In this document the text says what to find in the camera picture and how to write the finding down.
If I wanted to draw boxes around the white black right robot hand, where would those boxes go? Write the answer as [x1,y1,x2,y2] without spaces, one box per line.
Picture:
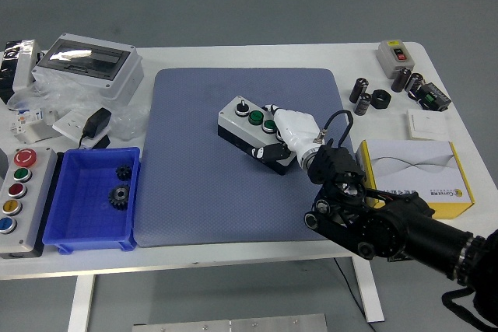
[248,103,321,163]

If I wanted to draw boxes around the grey four-button control box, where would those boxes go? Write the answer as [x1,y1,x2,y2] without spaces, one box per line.
[216,95,297,176]

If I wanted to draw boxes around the grey five-button control box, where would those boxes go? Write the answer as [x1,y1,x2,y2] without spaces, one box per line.
[0,147,58,259]

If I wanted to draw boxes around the black cylindrical capacitor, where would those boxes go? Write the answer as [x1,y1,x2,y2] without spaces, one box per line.
[404,72,424,95]
[354,93,372,117]
[391,66,412,93]
[349,77,370,104]

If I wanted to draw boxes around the black hex nut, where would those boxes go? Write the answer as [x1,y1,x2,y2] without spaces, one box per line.
[370,89,392,110]

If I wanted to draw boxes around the yellow white cardboard box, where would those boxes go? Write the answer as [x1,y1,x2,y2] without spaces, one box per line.
[356,139,475,219]

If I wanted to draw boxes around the grey-blue mat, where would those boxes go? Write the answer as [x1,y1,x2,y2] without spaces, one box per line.
[134,67,353,248]

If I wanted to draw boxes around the black module green terminal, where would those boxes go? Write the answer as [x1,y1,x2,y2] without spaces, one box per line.
[416,82,452,112]

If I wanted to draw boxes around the clear plastic bag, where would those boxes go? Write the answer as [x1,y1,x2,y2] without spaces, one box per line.
[6,74,151,142]

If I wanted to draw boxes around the grey distribution box clear lid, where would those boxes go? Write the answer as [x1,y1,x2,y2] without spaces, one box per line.
[30,33,145,107]

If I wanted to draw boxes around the white table leg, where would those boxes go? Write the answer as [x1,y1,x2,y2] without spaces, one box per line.
[66,275,96,332]
[352,257,385,323]

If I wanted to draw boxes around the large black gear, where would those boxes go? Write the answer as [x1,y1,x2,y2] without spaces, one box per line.
[107,183,132,211]

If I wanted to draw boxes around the black power adapter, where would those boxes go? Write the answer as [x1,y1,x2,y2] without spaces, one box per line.
[79,107,113,149]

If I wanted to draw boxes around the silver metal plate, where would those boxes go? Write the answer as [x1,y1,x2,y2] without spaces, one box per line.
[132,313,328,332]

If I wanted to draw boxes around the blue plastic bin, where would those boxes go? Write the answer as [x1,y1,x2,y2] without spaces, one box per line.
[41,147,142,255]

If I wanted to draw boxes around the white circuit breaker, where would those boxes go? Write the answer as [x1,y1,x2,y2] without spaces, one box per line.
[9,108,59,145]

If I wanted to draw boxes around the white rectangular box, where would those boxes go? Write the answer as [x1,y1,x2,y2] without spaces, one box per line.
[12,39,44,93]

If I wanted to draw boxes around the black silver foil bag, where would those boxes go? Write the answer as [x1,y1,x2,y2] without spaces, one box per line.
[0,40,25,104]

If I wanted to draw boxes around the grey two-button switch box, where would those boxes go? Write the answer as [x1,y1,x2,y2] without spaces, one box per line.
[376,39,417,79]

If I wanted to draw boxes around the white wall switch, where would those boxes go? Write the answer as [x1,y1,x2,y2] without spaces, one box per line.
[406,109,451,142]

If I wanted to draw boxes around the black cable under table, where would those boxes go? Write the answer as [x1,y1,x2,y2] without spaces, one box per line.
[333,257,377,332]

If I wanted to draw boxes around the white wall socket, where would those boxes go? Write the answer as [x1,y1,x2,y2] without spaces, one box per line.
[52,110,98,143]

